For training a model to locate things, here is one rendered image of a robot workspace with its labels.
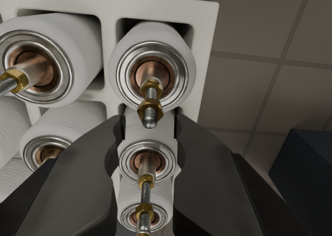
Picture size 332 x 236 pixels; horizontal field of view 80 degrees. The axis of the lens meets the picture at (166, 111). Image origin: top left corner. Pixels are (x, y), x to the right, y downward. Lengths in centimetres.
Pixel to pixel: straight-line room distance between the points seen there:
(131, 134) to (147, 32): 12
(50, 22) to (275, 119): 55
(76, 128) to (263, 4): 42
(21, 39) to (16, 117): 16
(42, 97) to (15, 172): 20
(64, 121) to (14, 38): 11
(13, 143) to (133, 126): 17
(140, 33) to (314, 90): 51
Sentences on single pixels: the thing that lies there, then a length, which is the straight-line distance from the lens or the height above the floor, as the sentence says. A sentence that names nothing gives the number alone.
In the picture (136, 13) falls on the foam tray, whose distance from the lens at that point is 27.
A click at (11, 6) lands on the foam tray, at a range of 32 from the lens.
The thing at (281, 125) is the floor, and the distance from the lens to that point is 64.
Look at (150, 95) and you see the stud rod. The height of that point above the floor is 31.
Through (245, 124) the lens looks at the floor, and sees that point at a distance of 59.
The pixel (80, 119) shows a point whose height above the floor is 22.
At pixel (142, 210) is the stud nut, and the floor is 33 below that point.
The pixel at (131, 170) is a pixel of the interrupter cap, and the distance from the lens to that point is 28.
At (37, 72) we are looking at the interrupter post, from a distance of 22.
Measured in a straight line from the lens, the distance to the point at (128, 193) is 34.
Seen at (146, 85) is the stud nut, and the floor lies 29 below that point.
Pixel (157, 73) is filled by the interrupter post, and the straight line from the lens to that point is 20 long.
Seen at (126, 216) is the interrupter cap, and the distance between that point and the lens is 36.
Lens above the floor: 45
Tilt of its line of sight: 61 degrees down
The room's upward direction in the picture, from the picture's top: 175 degrees clockwise
